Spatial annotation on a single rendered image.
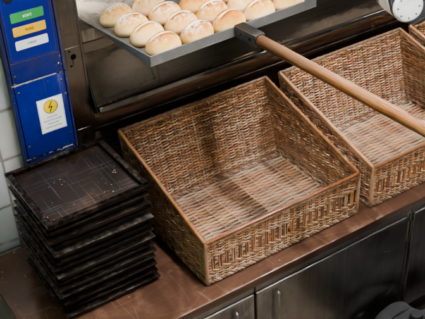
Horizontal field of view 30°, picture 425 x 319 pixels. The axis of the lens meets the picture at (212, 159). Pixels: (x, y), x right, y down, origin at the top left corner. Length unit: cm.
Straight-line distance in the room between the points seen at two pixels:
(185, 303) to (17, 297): 47
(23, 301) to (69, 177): 38
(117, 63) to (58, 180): 42
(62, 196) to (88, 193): 7
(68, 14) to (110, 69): 23
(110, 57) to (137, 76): 10
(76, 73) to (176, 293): 67
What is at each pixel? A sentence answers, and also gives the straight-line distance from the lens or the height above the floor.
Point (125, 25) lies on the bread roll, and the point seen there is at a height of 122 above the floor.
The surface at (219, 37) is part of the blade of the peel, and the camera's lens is 209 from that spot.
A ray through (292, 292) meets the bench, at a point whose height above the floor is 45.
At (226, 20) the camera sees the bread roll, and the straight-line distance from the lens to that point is 211.
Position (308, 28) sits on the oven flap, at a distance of 266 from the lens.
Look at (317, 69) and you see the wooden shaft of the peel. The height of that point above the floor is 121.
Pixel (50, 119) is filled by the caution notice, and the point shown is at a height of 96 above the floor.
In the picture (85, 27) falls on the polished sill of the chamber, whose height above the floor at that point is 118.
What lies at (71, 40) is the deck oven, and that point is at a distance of 222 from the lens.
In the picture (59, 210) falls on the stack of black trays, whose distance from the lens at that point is 201.
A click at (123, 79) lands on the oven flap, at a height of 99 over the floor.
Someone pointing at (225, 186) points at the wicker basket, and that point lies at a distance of 254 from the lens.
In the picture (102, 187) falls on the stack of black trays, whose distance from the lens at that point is 206.
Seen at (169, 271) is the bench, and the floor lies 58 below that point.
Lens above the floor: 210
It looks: 35 degrees down
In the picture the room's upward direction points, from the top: 3 degrees counter-clockwise
